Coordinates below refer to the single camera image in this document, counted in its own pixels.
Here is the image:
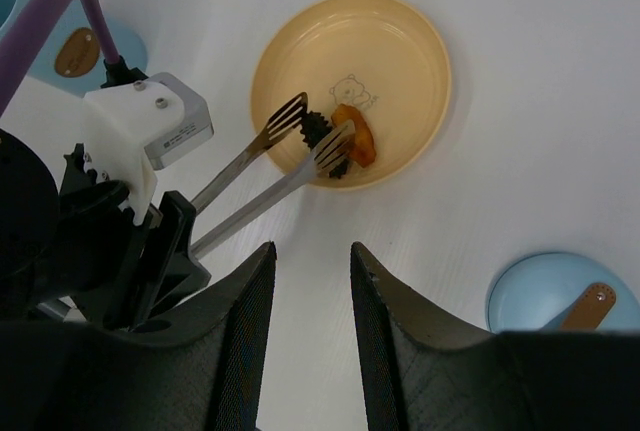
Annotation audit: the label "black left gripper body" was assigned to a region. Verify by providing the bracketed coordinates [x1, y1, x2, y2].
[1, 132, 208, 330]

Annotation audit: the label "brown fried piece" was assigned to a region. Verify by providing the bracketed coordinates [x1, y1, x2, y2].
[331, 104, 377, 168]

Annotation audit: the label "metal serving tongs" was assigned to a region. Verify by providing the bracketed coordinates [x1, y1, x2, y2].
[190, 92, 356, 259]

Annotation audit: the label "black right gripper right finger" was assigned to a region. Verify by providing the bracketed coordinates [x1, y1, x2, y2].
[350, 243, 639, 430]

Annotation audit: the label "aluminium mounting rail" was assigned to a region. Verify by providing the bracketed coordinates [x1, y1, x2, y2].
[36, 299, 86, 323]

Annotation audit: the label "light blue cylindrical container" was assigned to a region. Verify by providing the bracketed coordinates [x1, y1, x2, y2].
[1, 0, 148, 97]

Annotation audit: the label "black spiky sea cucumber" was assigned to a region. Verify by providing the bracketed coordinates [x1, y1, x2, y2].
[300, 111, 350, 179]

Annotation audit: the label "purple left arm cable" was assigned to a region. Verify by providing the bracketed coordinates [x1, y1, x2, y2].
[0, 0, 122, 117]

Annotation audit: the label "brown lid handle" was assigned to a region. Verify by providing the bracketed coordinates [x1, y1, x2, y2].
[559, 282, 617, 331]

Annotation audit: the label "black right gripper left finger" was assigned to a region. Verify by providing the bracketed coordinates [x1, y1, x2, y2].
[1, 242, 276, 430]

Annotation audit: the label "light blue lid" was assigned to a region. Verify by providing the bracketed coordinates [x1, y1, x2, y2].
[486, 252, 639, 333]

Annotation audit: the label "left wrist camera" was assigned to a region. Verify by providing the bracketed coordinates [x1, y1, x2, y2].
[82, 72, 214, 226]

